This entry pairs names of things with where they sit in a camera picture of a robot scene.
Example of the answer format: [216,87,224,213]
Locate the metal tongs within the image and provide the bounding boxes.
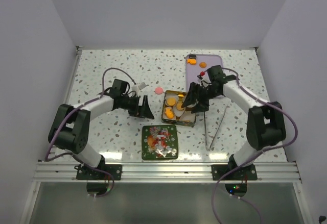
[203,105,228,151]

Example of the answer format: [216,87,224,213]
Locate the pink round cookie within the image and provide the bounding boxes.
[155,87,164,94]

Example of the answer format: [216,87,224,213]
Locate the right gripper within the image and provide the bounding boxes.
[181,82,220,114]

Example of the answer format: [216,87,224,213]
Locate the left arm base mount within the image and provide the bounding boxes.
[74,164,123,181]

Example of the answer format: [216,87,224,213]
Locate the aluminium front rail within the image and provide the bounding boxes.
[32,162,301,183]

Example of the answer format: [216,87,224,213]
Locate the orange flower cookie lower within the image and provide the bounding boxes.
[199,62,206,68]

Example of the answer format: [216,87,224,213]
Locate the orange flower cookie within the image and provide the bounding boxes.
[199,62,206,68]
[186,59,197,65]

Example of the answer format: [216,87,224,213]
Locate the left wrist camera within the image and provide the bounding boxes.
[131,82,146,93]

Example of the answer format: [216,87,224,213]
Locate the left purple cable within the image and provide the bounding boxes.
[44,67,140,199]

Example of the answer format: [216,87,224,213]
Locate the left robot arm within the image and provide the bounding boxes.
[48,79,154,180]

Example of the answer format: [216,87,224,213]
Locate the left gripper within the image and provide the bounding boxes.
[120,94,154,119]

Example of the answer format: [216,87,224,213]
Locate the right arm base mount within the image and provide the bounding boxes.
[211,164,258,181]

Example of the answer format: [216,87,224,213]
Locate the gold tin lid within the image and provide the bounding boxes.
[141,125,179,161]

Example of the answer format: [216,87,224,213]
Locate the purple tray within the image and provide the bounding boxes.
[186,54,223,91]

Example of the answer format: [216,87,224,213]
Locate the white paper cup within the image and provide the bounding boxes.
[179,111,196,123]
[173,105,185,117]
[165,93,179,107]
[162,107,175,120]

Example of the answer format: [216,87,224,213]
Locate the green cookie tin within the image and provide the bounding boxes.
[161,90,196,127]

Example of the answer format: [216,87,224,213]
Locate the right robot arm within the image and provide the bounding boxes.
[182,65,286,180]

